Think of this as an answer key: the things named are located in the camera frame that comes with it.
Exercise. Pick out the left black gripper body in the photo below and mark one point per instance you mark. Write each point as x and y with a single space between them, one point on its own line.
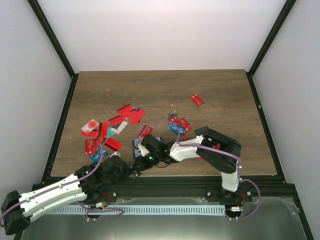
119 177

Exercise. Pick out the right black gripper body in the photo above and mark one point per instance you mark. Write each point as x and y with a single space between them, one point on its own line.
149 163

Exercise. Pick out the navy blue card holder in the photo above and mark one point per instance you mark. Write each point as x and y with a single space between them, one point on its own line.
151 143

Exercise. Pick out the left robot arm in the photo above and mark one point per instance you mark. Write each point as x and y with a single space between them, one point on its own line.
86 184

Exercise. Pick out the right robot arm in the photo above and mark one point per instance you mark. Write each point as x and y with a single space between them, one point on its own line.
220 151

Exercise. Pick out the blue card left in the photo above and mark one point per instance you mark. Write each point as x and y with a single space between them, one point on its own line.
96 157

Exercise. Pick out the blue card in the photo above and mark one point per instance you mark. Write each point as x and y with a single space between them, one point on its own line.
96 157
177 129

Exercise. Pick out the red striped card left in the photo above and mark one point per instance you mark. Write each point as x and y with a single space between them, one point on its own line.
113 144

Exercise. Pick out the red striped card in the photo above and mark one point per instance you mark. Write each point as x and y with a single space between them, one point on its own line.
113 144
124 109

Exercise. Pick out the white card red print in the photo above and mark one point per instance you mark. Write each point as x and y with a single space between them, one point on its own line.
120 127

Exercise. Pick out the blue card upper centre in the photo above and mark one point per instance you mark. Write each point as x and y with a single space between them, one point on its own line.
177 129

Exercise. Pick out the white red dot card left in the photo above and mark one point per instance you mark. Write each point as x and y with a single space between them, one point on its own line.
90 126

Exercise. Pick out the black card upper centre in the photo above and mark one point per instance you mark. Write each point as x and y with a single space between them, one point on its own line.
172 116

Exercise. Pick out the red striped card top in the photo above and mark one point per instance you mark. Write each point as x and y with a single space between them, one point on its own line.
124 109

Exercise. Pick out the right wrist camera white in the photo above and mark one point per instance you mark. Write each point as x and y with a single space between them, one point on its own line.
142 151

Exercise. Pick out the white slotted cable duct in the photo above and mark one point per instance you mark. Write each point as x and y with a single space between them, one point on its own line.
155 210

